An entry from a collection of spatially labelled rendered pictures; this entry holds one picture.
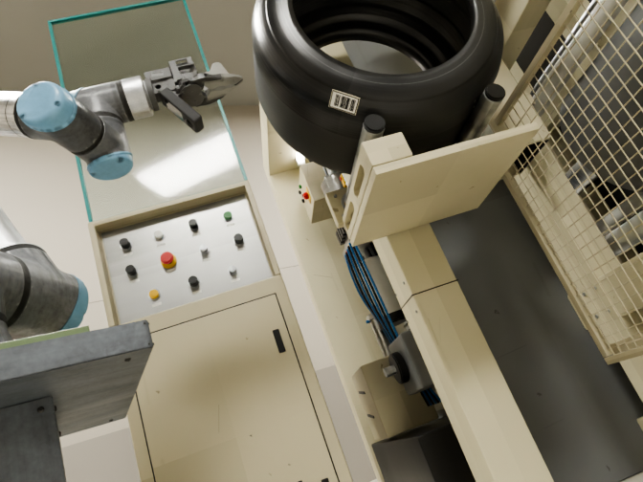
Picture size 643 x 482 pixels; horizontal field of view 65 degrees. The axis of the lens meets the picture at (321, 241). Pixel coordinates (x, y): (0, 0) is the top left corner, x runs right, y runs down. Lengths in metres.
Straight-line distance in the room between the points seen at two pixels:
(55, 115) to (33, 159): 3.61
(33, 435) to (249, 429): 0.83
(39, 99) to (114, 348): 0.51
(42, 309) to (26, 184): 3.45
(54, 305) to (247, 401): 0.68
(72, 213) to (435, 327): 3.48
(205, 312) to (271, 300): 0.21
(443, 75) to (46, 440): 0.96
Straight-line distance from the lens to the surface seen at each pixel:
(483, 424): 1.28
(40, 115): 1.03
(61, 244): 4.22
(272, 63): 1.16
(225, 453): 1.55
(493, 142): 1.09
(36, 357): 0.71
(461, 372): 1.28
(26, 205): 4.39
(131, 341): 0.72
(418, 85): 1.12
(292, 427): 1.55
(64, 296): 1.11
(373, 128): 1.03
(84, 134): 1.07
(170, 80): 1.24
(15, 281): 1.03
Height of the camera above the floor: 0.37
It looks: 21 degrees up
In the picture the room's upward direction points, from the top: 21 degrees counter-clockwise
